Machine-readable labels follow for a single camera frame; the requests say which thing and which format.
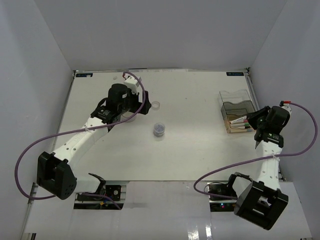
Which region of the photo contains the large clear tape roll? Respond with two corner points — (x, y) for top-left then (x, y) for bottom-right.
(121, 115), (137, 123)

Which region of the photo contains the clear tiered desk organizer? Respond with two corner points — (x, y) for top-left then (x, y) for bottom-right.
(218, 89), (256, 134)

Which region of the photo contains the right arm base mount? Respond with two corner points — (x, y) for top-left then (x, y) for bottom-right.
(203, 181), (241, 212)

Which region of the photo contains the small clear tape roll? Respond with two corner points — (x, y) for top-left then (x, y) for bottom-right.
(151, 101), (161, 111)

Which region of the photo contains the clear cup of paperclips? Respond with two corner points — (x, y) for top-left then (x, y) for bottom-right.
(153, 122), (166, 138)

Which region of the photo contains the black capped white marker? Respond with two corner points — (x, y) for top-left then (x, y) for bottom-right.
(231, 128), (253, 133)

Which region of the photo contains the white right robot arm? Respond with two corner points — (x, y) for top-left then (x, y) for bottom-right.
(225, 103), (292, 230)

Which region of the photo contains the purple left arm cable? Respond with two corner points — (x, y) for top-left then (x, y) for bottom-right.
(14, 71), (146, 200)

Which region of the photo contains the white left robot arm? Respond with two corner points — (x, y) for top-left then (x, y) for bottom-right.
(36, 83), (151, 200)

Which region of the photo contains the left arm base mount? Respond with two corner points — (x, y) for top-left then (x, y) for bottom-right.
(73, 185), (127, 210)

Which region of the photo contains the green capped white marker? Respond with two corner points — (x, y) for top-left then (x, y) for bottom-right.
(230, 122), (250, 128)

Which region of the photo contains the blue label sticker right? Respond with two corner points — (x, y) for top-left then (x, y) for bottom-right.
(226, 72), (244, 77)

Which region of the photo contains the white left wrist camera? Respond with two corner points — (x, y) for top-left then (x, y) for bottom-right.
(122, 73), (140, 92)

